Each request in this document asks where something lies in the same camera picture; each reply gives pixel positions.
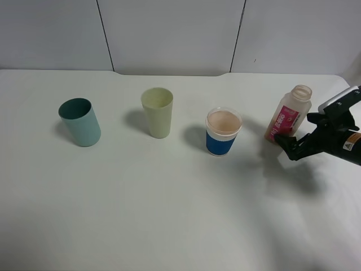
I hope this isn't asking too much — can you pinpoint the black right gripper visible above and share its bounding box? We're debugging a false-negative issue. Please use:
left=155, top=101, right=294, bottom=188
left=274, top=112, right=360, bottom=161

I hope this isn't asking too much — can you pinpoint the pink labelled drink bottle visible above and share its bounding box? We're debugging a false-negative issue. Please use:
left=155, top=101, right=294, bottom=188
left=265, top=85, right=312, bottom=143

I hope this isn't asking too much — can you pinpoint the clear cup with blue sleeve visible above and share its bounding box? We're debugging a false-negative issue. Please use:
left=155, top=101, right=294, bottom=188
left=205, top=107, right=243, bottom=156

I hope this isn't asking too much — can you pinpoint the pale yellow plastic cup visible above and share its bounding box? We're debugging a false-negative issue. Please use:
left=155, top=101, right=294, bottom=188
left=141, top=88, right=173, bottom=139

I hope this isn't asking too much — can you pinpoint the teal plastic cup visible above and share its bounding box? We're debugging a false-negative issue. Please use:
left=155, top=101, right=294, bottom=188
left=58, top=98, right=101, bottom=147

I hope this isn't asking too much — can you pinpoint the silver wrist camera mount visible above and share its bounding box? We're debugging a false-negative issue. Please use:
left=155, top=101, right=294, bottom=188
left=318, top=86, right=360, bottom=131

